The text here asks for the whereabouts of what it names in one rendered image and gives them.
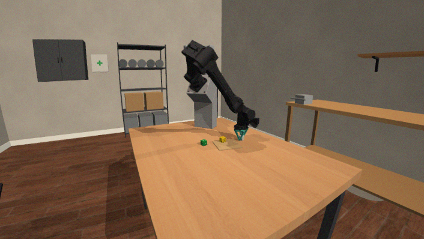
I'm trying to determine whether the tan flat mat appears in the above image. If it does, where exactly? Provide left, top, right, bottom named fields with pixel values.
left=213, top=139, right=242, bottom=151

